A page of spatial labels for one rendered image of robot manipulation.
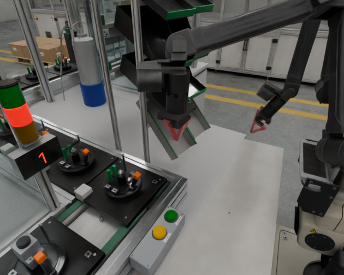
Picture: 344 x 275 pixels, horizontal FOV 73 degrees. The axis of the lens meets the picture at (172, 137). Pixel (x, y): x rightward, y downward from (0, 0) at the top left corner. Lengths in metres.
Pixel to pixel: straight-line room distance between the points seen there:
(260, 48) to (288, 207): 3.12
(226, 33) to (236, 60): 4.19
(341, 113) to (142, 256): 0.65
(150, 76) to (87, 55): 1.08
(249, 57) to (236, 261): 4.18
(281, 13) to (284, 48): 3.99
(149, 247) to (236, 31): 0.63
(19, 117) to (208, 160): 0.83
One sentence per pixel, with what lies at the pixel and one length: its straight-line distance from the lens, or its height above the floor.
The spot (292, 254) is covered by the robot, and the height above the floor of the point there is 0.28.
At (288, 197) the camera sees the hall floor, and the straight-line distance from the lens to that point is 2.37.
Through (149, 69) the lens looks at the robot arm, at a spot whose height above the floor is 1.43.
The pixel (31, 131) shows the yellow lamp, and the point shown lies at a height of 1.29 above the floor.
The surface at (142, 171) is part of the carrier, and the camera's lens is 0.95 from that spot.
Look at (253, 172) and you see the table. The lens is 1.16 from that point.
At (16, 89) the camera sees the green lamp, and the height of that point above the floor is 1.40.
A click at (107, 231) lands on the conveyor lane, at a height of 0.92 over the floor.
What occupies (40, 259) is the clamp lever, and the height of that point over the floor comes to 1.07.
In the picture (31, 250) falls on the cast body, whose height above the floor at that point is 1.07.
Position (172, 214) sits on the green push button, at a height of 0.97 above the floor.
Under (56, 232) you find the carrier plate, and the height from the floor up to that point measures 0.97.
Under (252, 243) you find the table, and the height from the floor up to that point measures 0.86.
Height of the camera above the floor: 1.61
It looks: 35 degrees down
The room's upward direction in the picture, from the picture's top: straight up
